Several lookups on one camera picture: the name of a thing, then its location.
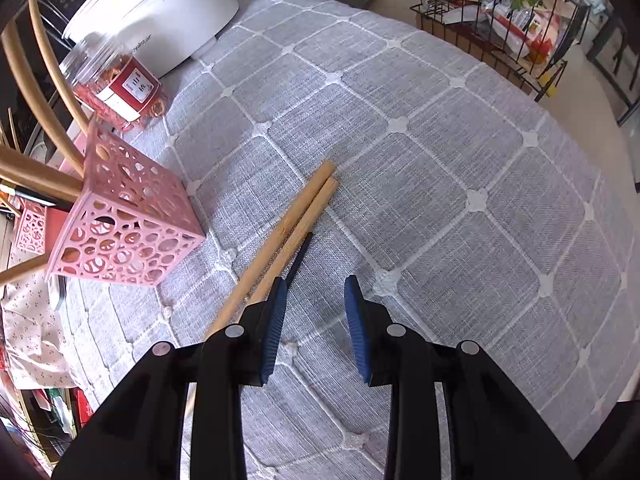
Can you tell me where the black wire basket rack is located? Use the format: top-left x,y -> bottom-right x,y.
410,0 -> 591,103

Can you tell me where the white floral cloth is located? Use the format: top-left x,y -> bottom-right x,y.
0,255 -> 76,391

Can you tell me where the grey checked tablecloth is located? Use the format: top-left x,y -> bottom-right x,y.
60,0 -> 633,480

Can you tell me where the clear jar red label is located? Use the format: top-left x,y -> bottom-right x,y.
59,31 -> 171,133

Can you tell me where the black chopstick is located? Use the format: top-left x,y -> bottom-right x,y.
0,182 -> 73,208
285,231 -> 315,283

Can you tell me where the white electric cooking pot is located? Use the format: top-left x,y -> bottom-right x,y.
62,0 -> 288,63

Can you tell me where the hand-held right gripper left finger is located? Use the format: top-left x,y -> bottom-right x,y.
50,276 -> 288,480

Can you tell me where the pink perforated utensil holder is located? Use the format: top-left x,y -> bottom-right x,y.
44,112 -> 207,288

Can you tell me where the small pink perforated basket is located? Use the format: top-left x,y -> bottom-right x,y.
12,200 -> 50,257

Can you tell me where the pile of snack packets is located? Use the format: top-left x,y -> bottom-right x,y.
422,0 -> 588,61

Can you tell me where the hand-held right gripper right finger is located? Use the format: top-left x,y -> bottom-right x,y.
344,274 -> 583,480

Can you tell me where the yellow packet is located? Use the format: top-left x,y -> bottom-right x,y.
537,72 -> 563,98

